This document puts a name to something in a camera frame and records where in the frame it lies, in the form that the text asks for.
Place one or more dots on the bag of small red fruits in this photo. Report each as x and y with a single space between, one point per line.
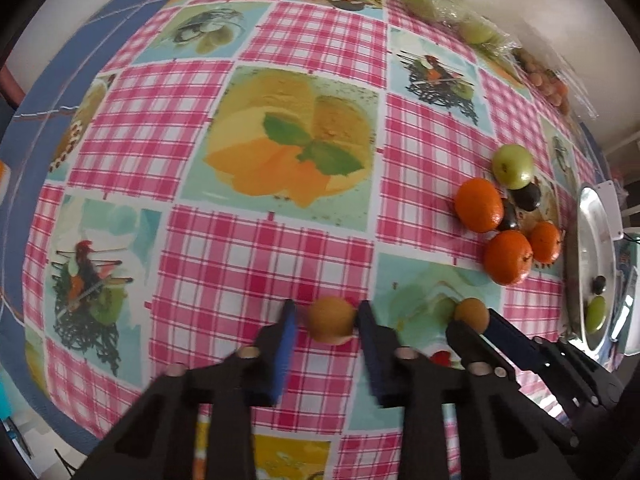
542 77

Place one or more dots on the dark red wooden rail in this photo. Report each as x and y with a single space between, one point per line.
7 85

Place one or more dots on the white power box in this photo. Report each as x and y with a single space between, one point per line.
612 210

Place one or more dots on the dark purple plum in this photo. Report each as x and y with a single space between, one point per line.
509 217
527 196
598 284

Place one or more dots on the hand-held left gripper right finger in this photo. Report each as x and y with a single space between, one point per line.
374 360

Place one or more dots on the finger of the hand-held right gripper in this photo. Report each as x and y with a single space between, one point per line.
462 339
510 338

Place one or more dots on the orange mandarin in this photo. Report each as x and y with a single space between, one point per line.
507 258
545 242
479 205

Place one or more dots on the round metal bowl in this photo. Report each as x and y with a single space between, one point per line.
587 240

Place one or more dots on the green jujube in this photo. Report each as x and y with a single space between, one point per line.
595 312
511 166

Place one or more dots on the pink checkered printed tablecloth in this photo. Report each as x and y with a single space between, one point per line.
225 260

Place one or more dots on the small orange object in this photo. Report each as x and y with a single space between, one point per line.
3 177

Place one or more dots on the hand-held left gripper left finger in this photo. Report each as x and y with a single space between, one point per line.
282 355

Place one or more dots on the clear bag of green jujubes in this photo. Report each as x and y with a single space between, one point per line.
440 2

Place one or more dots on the brown longan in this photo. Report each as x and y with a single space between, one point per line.
471 314
330 321

